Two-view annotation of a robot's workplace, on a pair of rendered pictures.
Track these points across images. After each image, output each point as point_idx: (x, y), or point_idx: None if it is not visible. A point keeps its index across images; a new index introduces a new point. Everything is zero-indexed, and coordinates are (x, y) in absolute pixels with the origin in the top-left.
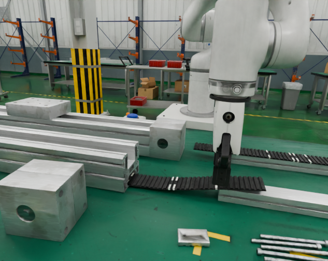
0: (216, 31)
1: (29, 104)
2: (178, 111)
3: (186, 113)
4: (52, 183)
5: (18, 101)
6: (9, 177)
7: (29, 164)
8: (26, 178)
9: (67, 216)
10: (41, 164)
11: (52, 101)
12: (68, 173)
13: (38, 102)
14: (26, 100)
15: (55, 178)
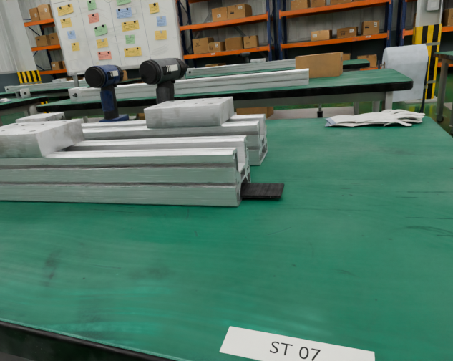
0: None
1: (41, 122)
2: None
3: None
4: (36, 114)
5: (59, 123)
6: (57, 113)
7: (47, 116)
8: (49, 114)
9: None
10: (40, 117)
11: None
12: (26, 117)
13: (24, 127)
14: (46, 126)
15: (34, 115)
